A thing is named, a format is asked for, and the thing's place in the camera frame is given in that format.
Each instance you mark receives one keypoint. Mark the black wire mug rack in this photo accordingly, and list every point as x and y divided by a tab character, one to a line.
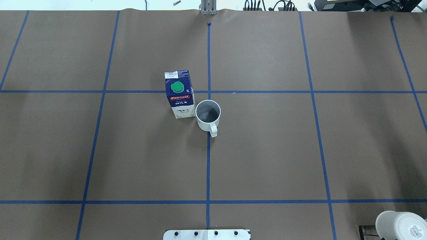
368	232

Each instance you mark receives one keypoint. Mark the black monitor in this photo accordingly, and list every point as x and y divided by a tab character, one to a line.
366	5

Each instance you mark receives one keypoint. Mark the blue white milk carton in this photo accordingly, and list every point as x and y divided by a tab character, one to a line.
180	93

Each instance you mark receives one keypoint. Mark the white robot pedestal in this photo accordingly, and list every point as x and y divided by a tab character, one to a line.
208	234

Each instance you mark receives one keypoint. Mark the white mug on rack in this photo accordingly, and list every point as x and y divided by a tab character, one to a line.
392	225

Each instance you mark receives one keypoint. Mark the aluminium frame post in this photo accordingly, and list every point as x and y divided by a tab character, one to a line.
208	7

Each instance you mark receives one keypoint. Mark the white mug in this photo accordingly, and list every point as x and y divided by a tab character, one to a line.
392	225
208	114

